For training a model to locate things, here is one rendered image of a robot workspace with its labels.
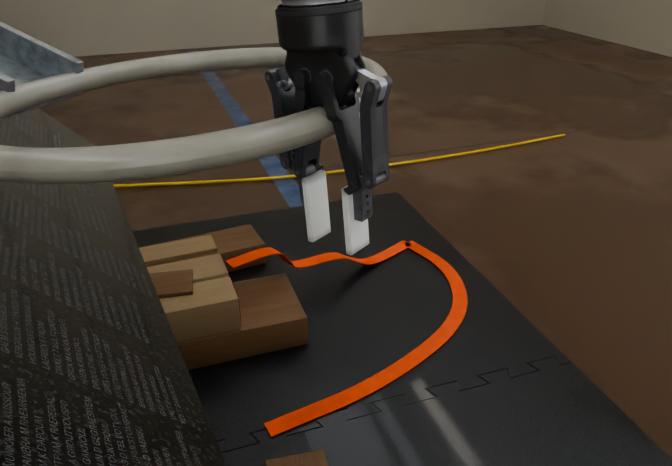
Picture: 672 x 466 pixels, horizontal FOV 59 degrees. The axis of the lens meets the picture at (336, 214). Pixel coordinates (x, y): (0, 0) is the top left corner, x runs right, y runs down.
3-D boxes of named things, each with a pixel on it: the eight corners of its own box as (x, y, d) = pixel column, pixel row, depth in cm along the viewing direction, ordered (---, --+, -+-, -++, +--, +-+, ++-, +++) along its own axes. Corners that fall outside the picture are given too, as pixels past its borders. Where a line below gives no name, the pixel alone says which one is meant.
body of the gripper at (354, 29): (384, -7, 51) (388, 100, 55) (311, -6, 56) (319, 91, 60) (326, 4, 46) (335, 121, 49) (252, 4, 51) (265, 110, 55)
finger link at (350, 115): (340, 65, 54) (352, 63, 53) (370, 181, 57) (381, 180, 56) (312, 74, 52) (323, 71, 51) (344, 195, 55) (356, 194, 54)
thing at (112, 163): (-163, 162, 60) (-175, 134, 59) (159, 64, 100) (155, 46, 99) (237, 220, 40) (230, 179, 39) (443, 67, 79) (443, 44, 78)
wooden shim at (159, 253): (138, 267, 187) (138, 263, 186) (135, 252, 195) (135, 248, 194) (217, 251, 195) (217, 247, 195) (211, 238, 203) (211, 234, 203)
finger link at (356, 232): (360, 178, 57) (366, 179, 57) (364, 242, 60) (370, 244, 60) (340, 188, 55) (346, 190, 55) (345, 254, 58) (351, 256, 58)
